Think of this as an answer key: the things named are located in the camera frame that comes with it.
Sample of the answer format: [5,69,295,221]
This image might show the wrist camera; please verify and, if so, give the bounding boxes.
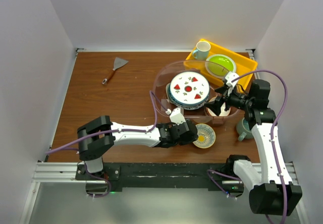
[223,71,239,95]
[166,107,185,125]

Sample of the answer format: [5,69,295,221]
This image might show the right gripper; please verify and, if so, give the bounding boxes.
[204,84,253,116]

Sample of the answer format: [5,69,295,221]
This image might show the red patterned bowl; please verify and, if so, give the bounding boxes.
[205,107,213,117]

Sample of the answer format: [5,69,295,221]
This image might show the light blue mug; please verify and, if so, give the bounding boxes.
[192,41,211,61]

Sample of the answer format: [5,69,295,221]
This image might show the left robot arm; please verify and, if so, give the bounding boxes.
[77,116,198,180]

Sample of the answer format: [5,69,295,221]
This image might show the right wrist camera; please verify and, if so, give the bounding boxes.
[223,71,239,95]

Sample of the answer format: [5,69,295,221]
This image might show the teal ceramic mug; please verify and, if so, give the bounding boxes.
[236,118,253,141]

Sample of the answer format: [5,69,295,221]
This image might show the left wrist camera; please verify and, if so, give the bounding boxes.
[166,107,185,125]

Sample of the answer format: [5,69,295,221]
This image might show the yellow dotted blue bowl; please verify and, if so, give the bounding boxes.
[193,124,216,149]

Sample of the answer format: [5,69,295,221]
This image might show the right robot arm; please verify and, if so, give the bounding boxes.
[207,79,302,217]

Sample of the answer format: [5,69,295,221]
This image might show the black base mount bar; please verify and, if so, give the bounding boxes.
[75,162,253,193]

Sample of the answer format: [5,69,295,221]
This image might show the metal scraper wooden handle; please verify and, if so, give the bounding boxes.
[102,57,128,85]

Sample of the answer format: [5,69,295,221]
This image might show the clear plastic bin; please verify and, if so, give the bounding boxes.
[153,60,238,126]

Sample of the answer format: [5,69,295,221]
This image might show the white orange rim bowl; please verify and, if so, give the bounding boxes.
[208,97,231,117]

